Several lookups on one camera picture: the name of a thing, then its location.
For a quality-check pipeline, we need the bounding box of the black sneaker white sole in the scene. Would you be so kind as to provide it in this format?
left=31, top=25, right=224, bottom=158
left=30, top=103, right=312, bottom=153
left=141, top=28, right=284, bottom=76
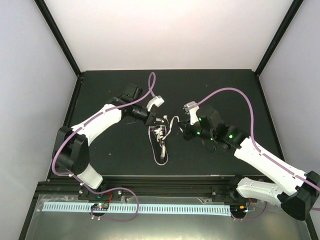
left=148, top=124, right=169, bottom=166

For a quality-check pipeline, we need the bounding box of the white shoelace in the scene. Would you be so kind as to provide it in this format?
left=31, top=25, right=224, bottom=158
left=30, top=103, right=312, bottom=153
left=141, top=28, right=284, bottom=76
left=151, top=115, right=180, bottom=143

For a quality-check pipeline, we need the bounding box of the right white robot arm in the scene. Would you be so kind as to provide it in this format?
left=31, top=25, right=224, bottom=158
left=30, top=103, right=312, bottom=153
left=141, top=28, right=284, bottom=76
left=178, top=101, right=320, bottom=221

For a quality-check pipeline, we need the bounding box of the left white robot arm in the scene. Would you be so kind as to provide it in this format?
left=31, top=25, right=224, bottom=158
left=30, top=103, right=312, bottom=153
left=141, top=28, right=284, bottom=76
left=51, top=84, right=165, bottom=200

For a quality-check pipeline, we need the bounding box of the right small circuit board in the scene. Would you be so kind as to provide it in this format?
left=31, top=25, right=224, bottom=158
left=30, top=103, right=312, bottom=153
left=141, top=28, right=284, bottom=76
left=230, top=205, right=256, bottom=214

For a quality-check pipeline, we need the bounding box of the small circuit board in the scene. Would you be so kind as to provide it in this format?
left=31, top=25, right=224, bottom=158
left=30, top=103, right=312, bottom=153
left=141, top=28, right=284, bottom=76
left=230, top=205, right=256, bottom=214
left=90, top=202, right=109, bottom=211

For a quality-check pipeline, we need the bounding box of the left small circuit board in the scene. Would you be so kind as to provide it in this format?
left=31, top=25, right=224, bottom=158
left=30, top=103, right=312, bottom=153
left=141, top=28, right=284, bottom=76
left=90, top=202, right=109, bottom=211

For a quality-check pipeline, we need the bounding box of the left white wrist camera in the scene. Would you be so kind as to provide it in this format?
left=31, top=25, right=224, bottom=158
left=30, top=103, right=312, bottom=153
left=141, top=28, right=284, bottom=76
left=146, top=95, right=165, bottom=112

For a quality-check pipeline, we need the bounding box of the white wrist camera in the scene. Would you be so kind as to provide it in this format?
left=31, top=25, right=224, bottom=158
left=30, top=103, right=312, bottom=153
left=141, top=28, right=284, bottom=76
left=183, top=101, right=199, bottom=126
left=146, top=95, right=165, bottom=112

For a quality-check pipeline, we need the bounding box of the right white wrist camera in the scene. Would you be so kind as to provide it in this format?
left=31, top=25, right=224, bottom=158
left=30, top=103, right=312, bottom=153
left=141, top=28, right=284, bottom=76
left=183, top=101, right=199, bottom=126

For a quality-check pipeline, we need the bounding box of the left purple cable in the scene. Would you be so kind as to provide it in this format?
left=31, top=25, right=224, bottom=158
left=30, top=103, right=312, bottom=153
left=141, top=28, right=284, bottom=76
left=51, top=72, right=157, bottom=178

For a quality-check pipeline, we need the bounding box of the purple cable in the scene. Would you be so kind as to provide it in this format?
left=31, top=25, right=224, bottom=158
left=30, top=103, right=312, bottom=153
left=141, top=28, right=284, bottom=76
left=51, top=72, right=157, bottom=178
left=197, top=87, right=320, bottom=186

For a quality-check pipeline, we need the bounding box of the black aluminium mounting rail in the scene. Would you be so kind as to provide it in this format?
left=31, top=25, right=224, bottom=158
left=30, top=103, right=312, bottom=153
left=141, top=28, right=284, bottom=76
left=37, top=176, right=249, bottom=203

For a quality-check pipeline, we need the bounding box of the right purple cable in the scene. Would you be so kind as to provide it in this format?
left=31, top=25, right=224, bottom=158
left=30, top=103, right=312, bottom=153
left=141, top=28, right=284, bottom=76
left=197, top=87, right=320, bottom=186

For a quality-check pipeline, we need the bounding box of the white slotted cable duct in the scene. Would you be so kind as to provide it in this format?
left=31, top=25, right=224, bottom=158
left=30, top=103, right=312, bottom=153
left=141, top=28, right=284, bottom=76
left=42, top=202, right=231, bottom=217

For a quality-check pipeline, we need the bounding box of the right black frame post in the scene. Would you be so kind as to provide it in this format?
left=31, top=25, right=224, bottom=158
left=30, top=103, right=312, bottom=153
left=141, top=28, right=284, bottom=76
left=255, top=0, right=304, bottom=77

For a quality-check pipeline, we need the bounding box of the black frame post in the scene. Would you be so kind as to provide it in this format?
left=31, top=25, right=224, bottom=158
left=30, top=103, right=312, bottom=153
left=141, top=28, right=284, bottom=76
left=255, top=0, right=304, bottom=77
left=34, top=0, right=82, bottom=77

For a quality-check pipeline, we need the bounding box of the left black frame post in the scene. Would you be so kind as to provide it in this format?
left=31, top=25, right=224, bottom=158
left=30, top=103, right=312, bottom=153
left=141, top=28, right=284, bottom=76
left=34, top=0, right=82, bottom=77

